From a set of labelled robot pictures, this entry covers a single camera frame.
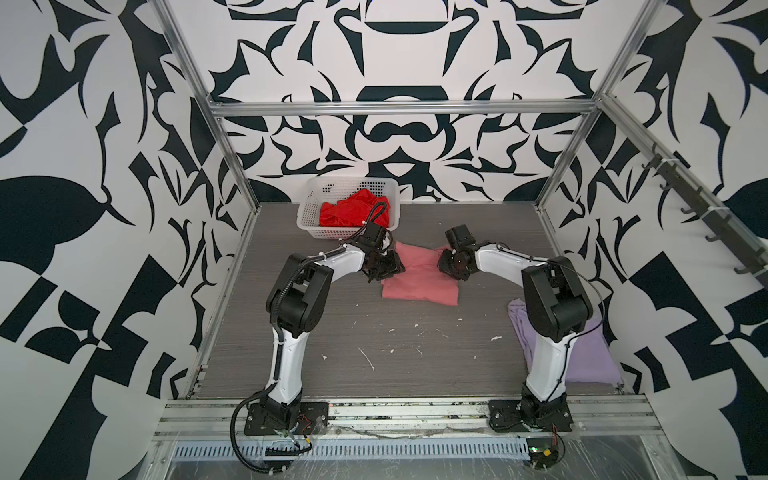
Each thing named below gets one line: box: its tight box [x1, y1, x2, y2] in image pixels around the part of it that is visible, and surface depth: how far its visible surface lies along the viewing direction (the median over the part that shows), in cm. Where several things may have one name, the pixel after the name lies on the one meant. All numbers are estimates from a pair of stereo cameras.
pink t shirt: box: [381, 241, 460, 306], surface depth 98 cm
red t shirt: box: [319, 189, 390, 227], surface depth 115 cm
